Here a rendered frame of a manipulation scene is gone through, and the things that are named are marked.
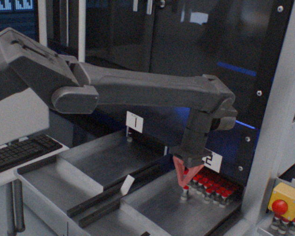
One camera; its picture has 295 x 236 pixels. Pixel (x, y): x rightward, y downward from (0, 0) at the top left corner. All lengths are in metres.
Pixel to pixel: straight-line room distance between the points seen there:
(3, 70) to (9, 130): 1.11
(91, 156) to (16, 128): 0.42
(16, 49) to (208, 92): 0.40
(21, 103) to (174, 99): 1.00
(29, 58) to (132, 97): 0.21
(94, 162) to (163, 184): 0.27
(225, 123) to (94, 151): 0.66
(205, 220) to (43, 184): 0.53
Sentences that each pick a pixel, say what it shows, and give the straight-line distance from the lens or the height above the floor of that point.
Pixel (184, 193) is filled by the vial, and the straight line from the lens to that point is 1.15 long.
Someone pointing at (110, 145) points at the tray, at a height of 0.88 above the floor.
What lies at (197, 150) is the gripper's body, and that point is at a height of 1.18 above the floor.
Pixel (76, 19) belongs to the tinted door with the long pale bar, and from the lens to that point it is 1.50.
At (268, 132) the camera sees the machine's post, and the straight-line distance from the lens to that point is 1.00.
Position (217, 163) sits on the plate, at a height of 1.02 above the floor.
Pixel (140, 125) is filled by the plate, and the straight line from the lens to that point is 1.29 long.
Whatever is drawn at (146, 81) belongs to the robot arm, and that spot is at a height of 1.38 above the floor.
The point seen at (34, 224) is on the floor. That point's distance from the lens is 2.40.
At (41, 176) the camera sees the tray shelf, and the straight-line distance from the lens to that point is 1.25.
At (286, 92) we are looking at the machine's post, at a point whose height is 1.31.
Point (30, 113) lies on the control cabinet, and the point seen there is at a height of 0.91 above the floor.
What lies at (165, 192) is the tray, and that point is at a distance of 1.19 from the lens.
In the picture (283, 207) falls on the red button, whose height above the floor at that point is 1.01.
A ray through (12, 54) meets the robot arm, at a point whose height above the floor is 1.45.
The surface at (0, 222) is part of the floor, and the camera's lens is 2.45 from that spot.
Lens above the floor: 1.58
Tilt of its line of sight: 24 degrees down
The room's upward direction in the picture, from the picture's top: 6 degrees clockwise
